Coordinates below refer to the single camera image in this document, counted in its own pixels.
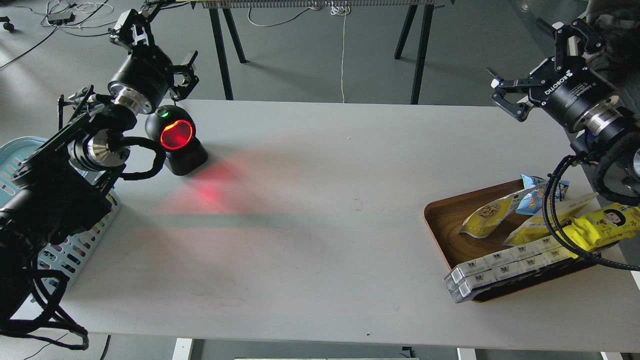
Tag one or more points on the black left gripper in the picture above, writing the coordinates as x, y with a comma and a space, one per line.
147, 70

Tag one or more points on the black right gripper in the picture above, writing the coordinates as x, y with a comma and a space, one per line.
575, 92

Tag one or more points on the yellow nut snack pouch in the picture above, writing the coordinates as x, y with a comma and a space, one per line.
484, 220

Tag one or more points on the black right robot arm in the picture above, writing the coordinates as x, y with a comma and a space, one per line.
614, 154

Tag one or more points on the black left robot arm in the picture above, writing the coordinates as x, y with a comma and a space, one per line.
63, 186

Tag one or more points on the blue snack bag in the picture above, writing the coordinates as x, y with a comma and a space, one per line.
532, 202

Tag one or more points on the yellow cartoon snack bag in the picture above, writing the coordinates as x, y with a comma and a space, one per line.
596, 230

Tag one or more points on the long white snack box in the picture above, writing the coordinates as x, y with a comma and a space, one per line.
467, 280

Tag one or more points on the black barcode scanner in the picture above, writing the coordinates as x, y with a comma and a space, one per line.
174, 129

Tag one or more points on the dark jacket on chair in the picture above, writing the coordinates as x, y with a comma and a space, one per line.
618, 23

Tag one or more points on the black background table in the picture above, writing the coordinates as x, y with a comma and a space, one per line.
301, 55

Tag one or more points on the yellow white flat pouch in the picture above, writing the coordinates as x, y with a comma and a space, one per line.
536, 228

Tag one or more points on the brown wooden tray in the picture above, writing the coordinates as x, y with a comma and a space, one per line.
445, 217

